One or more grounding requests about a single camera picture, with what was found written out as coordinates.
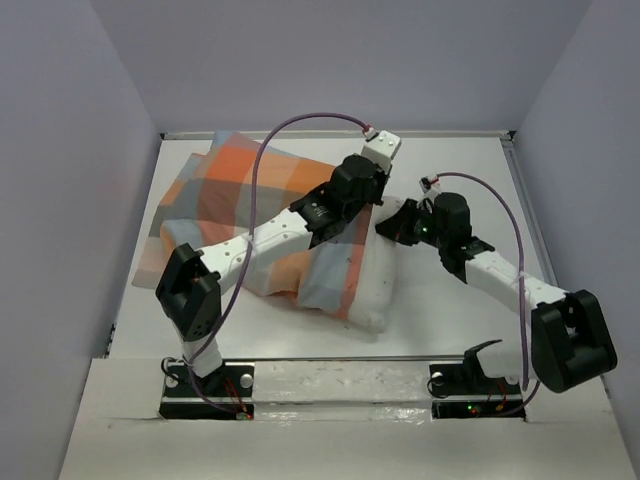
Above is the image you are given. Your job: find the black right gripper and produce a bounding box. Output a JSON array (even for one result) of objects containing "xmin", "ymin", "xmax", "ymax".
[{"xmin": 372, "ymin": 198, "xmax": 447, "ymax": 249}]

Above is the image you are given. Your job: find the multicolour patchwork pillowcase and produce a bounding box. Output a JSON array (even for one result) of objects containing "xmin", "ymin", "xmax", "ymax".
[{"xmin": 132, "ymin": 133, "xmax": 372, "ymax": 321}]

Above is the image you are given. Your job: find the white pillow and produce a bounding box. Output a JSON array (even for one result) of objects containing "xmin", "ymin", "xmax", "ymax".
[{"xmin": 347, "ymin": 196, "xmax": 404, "ymax": 334}]

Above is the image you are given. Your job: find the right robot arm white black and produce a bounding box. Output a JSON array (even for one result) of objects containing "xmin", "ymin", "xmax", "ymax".
[{"xmin": 376, "ymin": 193, "xmax": 618, "ymax": 393}]

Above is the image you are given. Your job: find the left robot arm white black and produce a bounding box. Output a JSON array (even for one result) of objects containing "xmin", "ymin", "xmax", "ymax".
[{"xmin": 156, "ymin": 147, "xmax": 396, "ymax": 395}]

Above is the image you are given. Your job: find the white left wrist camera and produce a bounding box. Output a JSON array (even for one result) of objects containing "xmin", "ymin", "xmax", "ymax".
[{"xmin": 361, "ymin": 128, "xmax": 402, "ymax": 173}]

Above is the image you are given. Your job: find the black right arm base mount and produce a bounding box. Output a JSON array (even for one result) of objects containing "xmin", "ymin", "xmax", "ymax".
[{"xmin": 426, "ymin": 340, "xmax": 526, "ymax": 420}]

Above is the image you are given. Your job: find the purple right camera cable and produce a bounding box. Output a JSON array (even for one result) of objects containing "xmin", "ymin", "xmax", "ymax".
[{"xmin": 434, "ymin": 172, "xmax": 541, "ymax": 416}]

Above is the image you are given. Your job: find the purple camera cable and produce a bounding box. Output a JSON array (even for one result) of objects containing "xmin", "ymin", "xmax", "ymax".
[
  {"xmin": 434, "ymin": 172, "xmax": 541, "ymax": 416},
  {"xmin": 187, "ymin": 113, "xmax": 374, "ymax": 416}
]

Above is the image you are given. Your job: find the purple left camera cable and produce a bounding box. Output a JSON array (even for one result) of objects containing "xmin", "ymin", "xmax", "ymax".
[{"xmin": 187, "ymin": 113, "xmax": 374, "ymax": 416}]

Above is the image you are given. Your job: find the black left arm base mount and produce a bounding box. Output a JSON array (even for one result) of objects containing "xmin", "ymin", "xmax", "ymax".
[{"xmin": 158, "ymin": 357, "xmax": 255, "ymax": 421}]

